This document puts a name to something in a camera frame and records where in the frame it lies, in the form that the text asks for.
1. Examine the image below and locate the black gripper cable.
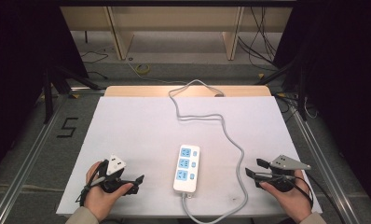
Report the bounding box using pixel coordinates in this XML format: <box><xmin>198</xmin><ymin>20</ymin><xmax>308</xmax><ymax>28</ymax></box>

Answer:
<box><xmin>285</xmin><ymin>170</ymin><xmax>347</xmax><ymax>224</ymax></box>
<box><xmin>76</xmin><ymin>159</ymin><xmax>109</xmax><ymax>207</ymax></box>

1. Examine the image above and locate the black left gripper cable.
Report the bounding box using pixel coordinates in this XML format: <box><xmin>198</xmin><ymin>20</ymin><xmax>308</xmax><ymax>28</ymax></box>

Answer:
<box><xmin>76</xmin><ymin>159</ymin><xmax>109</xmax><ymax>207</ymax></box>

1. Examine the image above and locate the grey power strip cable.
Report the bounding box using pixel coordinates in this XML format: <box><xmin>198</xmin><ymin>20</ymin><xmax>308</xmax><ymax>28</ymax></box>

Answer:
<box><xmin>168</xmin><ymin>78</ymin><xmax>249</xmax><ymax>224</ymax></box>

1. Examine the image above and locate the person's left hand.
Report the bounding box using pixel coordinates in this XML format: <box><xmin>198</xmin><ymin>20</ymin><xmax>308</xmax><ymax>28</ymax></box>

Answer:
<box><xmin>84</xmin><ymin>161</ymin><xmax>135</xmax><ymax>222</ymax></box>

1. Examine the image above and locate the black metal stand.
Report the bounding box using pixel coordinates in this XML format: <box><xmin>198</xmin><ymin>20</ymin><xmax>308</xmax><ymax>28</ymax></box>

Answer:
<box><xmin>41</xmin><ymin>65</ymin><xmax>103</xmax><ymax>125</ymax></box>

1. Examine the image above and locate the thin black floor cable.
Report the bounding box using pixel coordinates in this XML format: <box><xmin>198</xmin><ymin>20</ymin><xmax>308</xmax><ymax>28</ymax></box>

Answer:
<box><xmin>80</xmin><ymin>49</ymin><xmax>110</xmax><ymax>80</ymax></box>

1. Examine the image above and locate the black cable bundle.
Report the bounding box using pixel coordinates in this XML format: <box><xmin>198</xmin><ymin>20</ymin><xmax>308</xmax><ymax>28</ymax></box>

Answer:
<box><xmin>237</xmin><ymin>6</ymin><xmax>279</xmax><ymax>70</ymax></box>

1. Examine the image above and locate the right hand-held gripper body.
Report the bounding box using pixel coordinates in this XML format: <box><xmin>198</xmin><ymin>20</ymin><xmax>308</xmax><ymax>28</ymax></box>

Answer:
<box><xmin>263</xmin><ymin>154</ymin><xmax>312</xmax><ymax>193</ymax></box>

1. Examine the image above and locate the white power strip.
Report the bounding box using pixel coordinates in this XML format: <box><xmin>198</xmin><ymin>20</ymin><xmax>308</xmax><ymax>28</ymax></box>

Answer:
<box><xmin>172</xmin><ymin>144</ymin><xmax>201</xmax><ymax>199</ymax></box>

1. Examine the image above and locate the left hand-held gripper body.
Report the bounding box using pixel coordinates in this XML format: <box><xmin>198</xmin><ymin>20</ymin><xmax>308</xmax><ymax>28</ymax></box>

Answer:
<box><xmin>97</xmin><ymin>154</ymin><xmax>128</xmax><ymax>194</ymax></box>

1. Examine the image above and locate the yellow tape roll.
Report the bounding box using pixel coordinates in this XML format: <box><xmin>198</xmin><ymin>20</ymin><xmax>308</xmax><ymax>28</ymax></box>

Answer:
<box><xmin>134</xmin><ymin>63</ymin><xmax>151</xmax><ymax>76</ymax></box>

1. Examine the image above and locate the white table mat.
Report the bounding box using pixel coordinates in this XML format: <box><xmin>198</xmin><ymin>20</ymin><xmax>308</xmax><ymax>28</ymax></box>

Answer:
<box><xmin>55</xmin><ymin>95</ymin><xmax>323</xmax><ymax>219</ymax></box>

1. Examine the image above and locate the thin white floor cable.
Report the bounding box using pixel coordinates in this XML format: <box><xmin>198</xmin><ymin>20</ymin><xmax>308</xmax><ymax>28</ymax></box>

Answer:
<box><xmin>125</xmin><ymin>57</ymin><xmax>188</xmax><ymax>86</ymax></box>

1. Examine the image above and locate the person's right hand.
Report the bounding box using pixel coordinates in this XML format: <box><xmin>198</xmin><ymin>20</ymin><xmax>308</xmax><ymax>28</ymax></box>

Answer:
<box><xmin>259</xmin><ymin>169</ymin><xmax>314</xmax><ymax>224</ymax></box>

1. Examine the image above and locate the aluminium floor rail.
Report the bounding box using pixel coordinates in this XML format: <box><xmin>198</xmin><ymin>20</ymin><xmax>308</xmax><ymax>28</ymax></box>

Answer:
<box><xmin>289</xmin><ymin>105</ymin><xmax>363</xmax><ymax>224</ymax></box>
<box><xmin>0</xmin><ymin>91</ymin><xmax>70</xmax><ymax>224</ymax></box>

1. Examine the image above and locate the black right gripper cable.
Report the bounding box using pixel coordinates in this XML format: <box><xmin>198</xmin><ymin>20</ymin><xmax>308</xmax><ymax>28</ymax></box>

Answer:
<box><xmin>285</xmin><ymin>170</ymin><xmax>347</xmax><ymax>224</ymax></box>

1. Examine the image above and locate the dark curtain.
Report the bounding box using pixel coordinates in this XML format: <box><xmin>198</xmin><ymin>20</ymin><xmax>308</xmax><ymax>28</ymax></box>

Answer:
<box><xmin>0</xmin><ymin>0</ymin><xmax>89</xmax><ymax>181</ymax></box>
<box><xmin>271</xmin><ymin>0</ymin><xmax>371</xmax><ymax>218</ymax></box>

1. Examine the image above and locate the beige wooden shelf unit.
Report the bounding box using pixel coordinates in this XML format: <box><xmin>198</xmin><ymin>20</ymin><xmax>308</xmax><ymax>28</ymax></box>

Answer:
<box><xmin>60</xmin><ymin>6</ymin><xmax>294</xmax><ymax>62</ymax></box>

